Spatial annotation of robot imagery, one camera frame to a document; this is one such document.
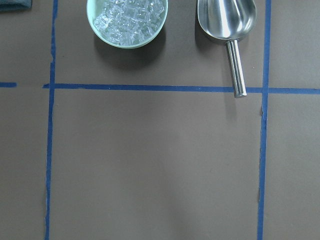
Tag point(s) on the metal ice scoop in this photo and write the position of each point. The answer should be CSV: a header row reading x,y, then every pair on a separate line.
x,y
227,22

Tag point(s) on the green bowl of ice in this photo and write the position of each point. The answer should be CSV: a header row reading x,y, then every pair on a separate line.
x,y
127,24

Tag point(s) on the grey folded cloth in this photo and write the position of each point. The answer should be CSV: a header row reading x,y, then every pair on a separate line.
x,y
15,5

